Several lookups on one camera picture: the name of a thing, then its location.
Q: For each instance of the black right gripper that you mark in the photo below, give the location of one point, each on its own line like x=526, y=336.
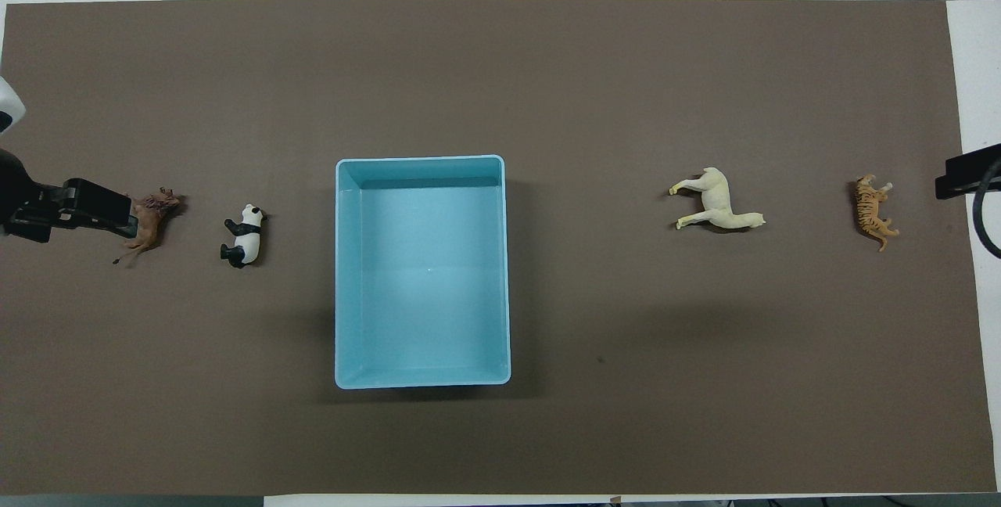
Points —
x=970, y=174

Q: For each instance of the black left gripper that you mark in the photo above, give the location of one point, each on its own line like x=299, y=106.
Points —
x=86, y=206

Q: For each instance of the brown lion toy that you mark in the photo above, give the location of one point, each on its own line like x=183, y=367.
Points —
x=150, y=224

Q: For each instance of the orange striped tiger toy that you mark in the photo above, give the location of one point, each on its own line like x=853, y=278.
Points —
x=870, y=213

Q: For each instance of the black white panda toy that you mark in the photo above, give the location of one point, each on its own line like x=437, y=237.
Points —
x=249, y=241

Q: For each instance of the cream horse toy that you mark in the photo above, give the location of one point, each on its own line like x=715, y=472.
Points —
x=719, y=198

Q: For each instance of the light blue storage box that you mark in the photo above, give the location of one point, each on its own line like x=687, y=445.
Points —
x=422, y=280

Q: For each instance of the brown table mat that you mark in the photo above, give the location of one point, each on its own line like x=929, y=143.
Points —
x=626, y=61

